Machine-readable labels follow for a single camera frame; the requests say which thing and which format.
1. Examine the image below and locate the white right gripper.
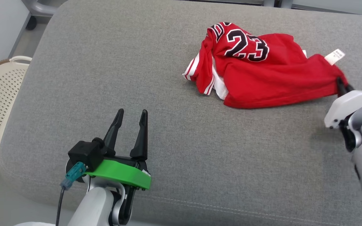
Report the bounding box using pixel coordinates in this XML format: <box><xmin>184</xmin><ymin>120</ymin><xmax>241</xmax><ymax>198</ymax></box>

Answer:
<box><xmin>324</xmin><ymin>77</ymin><xmax>362</xmax><ymax>129</ymax></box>

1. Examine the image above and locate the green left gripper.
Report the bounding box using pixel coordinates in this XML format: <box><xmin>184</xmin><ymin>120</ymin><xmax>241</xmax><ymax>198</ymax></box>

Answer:
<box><xmin>84</xmin><ymin>109</ymin><xmax>151</xmax><ymax>190</ymax></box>

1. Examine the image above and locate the red Bulls 23 jersey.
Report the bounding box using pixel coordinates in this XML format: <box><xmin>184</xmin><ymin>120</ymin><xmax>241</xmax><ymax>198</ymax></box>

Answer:
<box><xmin>183</xmin><ymin>21</ymin><xmax>349</xmax><ymax>109</ymax></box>

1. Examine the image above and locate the grey fabric sofa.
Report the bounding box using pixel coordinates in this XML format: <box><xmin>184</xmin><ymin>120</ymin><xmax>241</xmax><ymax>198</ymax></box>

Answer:
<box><xmin>0</xmin><ymin>0</ymin><xmax>362</xmax><ymax>226</ymax></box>

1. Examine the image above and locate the black caster wheel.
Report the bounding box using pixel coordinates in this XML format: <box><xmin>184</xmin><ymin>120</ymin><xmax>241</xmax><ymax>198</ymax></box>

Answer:
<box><xmin>25</xmin><ymin>16</ymin><xmax>37</xmax><ymax>31</ymax></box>

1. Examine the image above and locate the teal plug left camera cable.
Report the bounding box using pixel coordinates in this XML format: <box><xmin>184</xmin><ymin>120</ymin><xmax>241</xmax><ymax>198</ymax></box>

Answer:
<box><xmin>55</xmin><ymin>162</ymin><xmax>87</xmax><ymax>226</ymax></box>

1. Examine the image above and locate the grey metal frame leg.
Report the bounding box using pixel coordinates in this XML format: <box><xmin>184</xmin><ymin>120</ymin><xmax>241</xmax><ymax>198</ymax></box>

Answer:
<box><xmin>21</xmin><ymin>0</ymin><xmax>57</xmax><ymax>18</ymax></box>

